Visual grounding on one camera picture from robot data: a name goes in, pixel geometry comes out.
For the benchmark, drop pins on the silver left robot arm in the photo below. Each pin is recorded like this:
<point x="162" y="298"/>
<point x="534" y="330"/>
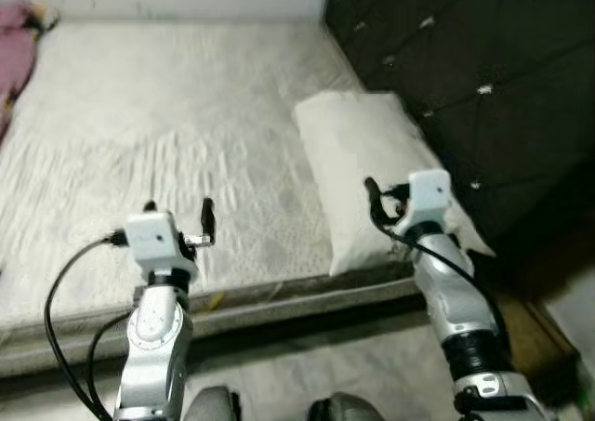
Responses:
<point x="158" y="347"/>

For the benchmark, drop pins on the beige pillow with lettering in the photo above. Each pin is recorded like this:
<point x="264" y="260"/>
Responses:
<point x="363" y="151"/>

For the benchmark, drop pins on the beige quilted mattress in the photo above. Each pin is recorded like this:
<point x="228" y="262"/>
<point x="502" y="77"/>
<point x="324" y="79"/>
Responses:
<point x="167" y="114"/>

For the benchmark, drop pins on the dark tufted headboard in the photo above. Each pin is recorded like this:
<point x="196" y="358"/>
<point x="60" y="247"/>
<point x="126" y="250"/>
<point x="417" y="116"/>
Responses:
<point x="483" y="59"/>

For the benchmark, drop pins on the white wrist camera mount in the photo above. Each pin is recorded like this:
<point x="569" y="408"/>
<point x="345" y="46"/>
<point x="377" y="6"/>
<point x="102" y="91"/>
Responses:
<point x="156" y="238"/>
<point x="428" y="196"/>

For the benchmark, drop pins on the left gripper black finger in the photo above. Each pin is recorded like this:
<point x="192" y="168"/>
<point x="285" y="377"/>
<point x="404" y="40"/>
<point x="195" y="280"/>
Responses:
<point x="208" y="218"/>
<point x="149" y="207"/>

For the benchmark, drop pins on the brown wooden nightstand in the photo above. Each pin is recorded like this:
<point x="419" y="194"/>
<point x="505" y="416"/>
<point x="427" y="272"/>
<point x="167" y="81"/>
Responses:
<point x="535" y="342"/>

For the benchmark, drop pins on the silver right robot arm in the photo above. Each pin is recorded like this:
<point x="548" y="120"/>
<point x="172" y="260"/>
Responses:
<point x="460" y="300"/>

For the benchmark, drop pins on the grey robot leg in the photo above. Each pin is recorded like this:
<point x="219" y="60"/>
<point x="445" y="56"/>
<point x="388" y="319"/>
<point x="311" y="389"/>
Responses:
<point x="346" y="409"/>
<point x="212" y="404"/>

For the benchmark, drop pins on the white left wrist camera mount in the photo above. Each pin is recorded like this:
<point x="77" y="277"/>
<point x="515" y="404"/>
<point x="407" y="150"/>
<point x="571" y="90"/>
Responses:
<point x="156" y="238"/>

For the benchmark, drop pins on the grey right robot leg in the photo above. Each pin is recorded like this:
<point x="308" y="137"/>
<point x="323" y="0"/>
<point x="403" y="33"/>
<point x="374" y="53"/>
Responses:
<point x="346" y="409"/>

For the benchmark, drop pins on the grey left robot leg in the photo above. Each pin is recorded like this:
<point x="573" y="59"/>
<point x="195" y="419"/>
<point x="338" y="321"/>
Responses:
<point x="212" y="404"/>

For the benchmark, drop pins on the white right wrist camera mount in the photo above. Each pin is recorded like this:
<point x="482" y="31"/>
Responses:
<point x="428" y="196"/>

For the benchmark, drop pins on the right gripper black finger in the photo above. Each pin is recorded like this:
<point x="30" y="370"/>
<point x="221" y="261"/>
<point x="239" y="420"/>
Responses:
<point x="373" y="191"/>

